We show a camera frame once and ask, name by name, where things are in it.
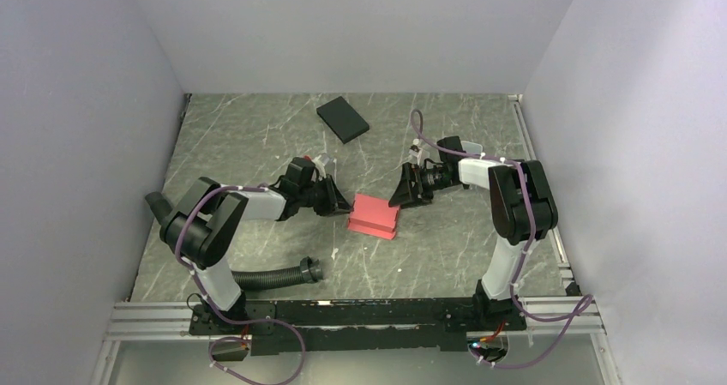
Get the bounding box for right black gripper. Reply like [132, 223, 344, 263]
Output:
[388, 163, 456, 209]

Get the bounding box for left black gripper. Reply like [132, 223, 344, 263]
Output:
[298, 175, 352, 217]

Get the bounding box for red paper box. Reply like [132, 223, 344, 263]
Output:
[347, 194, 400, 240]

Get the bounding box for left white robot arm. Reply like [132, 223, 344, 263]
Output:
[145, 157, 353, 334]

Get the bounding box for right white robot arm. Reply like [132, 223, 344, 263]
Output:
[388, 135, 558, 329]

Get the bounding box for black flat box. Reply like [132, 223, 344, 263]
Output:
[316, 96, 370, 144]

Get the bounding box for clear plastic case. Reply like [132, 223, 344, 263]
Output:
[461, 141, 484, 159]

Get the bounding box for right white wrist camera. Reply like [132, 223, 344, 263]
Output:
[408, 139, 430, 166]

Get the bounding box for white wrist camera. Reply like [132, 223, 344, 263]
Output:
[408, 139, 430, 166]
[304, 153, 336, 178]

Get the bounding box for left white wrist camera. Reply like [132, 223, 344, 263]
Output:
[304, 153, 336, 178]

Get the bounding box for black corrugated hose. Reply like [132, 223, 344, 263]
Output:
[142, 191, 325, 290]

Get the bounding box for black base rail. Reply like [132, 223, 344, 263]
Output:
[189, 294, 526, 356]

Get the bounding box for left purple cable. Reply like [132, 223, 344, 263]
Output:
[173, 183, 308, 385]

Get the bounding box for purple cable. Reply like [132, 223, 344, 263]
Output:
[410, 109, 595, 371]
[173, 183, 308, 385]

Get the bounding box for aluminium frame rail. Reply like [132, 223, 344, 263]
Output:
[92, 245, 620, 384]

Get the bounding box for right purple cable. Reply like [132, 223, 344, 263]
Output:
[410, 109, 595, 371]

